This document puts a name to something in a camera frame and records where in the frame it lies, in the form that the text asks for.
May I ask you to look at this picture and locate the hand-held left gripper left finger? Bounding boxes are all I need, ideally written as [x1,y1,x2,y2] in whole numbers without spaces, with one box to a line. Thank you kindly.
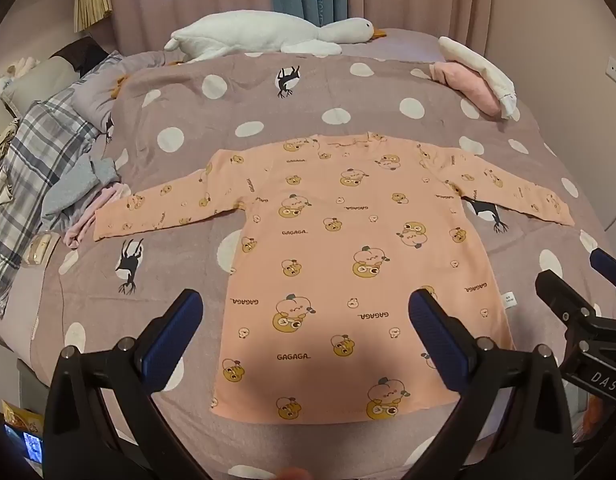
[42,288,205,480]

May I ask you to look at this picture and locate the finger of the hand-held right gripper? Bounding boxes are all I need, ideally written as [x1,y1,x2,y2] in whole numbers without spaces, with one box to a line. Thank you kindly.
[535,270,616,371]
[589,247,616,306]

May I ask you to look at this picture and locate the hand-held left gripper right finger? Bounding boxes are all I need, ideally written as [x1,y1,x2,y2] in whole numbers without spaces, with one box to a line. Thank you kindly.
[408,288,574,480]

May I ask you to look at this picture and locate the pink cartoon print shirt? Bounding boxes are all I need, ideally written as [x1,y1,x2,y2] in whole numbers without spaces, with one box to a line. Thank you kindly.
[94,131,575,426]

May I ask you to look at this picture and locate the person's right hand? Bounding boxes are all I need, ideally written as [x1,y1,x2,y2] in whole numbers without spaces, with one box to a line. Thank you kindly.
[583,395,607,443]

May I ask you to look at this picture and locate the light pink garment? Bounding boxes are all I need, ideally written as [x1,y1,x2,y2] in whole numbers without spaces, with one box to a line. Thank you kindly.
[62,182,133,250]

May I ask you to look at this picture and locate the yellow packet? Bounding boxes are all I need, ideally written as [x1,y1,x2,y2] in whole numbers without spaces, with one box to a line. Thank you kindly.
[2,401,44,433]

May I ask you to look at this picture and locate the grey garment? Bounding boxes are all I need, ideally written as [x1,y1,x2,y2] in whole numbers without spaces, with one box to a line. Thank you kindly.
[40,157,121,231]

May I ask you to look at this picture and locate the grey plaid quilt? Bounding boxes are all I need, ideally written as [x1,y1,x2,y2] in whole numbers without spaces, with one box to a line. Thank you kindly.
[0,87,118,316]

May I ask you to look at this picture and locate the pink folded cloth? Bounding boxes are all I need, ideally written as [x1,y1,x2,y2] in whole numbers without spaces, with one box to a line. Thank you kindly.
[429,60,504,117]

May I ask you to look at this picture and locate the cream folded cloth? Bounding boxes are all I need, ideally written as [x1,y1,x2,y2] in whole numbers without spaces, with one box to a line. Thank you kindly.
[438,36,520,121]

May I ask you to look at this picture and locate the floral cloth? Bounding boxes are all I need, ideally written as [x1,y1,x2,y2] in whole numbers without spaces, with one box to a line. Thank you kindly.
[0,120,18,167]

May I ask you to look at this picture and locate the mauve polka dot blanket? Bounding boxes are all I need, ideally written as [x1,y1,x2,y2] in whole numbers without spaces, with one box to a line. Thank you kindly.
[18,27,616,480]

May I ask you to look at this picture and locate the grey duvet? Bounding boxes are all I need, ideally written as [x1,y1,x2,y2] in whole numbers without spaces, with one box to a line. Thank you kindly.
[72,50,189,126]

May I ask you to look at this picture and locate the beige pillow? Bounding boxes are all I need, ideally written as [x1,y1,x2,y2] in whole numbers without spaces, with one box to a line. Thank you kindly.
[0,52,83,111]

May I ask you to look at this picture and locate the dark pillow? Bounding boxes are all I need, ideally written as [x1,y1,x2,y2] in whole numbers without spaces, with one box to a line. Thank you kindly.
[52,36,111,78]

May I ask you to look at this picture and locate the small plush toys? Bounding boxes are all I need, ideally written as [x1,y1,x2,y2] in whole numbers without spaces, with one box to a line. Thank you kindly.
[6,56,41,79]

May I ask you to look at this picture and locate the white goose plush toy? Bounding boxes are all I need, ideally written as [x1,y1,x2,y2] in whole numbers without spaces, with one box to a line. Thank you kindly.
[164,11,389,58]

